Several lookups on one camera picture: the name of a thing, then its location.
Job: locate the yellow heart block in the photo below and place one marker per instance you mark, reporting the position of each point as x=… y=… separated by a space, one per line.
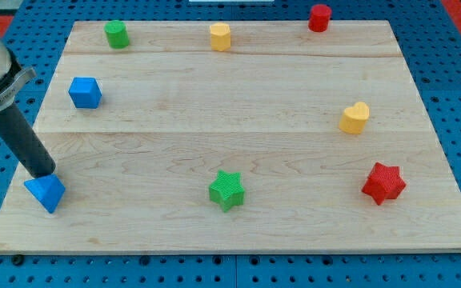
x=354 y=118

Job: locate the red star block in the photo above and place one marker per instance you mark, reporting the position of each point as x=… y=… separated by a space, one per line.
x=384 y=183

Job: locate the green star block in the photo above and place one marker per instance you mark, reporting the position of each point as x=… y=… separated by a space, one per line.
x=227 y=190

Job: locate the green cylinder block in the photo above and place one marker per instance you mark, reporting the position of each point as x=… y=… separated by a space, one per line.
x=116 y=34

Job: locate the blue triangle block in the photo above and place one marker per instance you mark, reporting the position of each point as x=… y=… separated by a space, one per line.
x=48 y=190

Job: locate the blue cube block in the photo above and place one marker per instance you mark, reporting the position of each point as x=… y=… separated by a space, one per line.
x=85 y=93

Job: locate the red cylinder block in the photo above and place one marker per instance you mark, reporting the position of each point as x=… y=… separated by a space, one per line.
x=320 y=15

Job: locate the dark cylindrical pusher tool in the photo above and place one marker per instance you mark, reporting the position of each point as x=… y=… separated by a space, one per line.
x=23 y=142

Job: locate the yellow hexagon block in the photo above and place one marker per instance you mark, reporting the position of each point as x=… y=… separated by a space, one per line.
x=220 y=36

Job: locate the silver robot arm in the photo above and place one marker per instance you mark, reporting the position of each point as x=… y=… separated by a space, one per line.
x=13 y=76

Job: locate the wooden board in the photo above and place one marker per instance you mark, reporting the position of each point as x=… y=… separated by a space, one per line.
x=174 y=112

